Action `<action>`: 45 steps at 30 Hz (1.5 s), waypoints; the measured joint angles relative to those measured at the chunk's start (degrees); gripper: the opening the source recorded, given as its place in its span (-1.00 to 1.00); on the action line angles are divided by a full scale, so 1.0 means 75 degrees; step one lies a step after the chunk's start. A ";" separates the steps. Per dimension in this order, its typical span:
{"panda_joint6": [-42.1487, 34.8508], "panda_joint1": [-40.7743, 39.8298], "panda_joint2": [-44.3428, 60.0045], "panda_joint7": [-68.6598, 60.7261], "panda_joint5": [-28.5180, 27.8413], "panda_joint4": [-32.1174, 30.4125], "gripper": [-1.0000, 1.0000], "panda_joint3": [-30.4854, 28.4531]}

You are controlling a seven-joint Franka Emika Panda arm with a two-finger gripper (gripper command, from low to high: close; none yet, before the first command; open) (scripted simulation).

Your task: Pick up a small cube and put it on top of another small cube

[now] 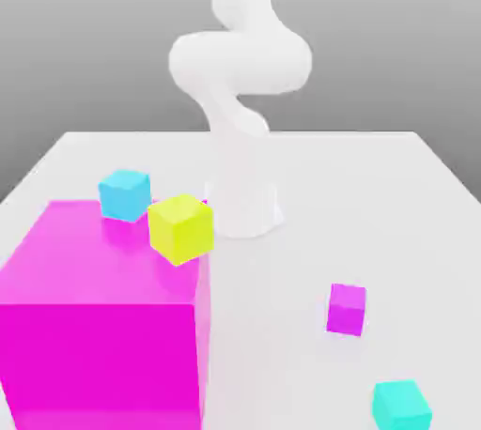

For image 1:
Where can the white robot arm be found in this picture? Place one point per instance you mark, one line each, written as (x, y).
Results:
(240, 62)

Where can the small yellow cube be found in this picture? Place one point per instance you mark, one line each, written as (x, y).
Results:
(180, 229)

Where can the small light blue cube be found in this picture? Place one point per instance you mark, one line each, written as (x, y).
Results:
(124, 195)

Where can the small purple cube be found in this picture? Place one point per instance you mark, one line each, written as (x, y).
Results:
(345, 311)

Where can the small turquoise cube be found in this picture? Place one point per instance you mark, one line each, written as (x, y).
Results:
(400, 405)

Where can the large magenta box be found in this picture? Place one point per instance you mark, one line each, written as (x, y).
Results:
(94, 343)

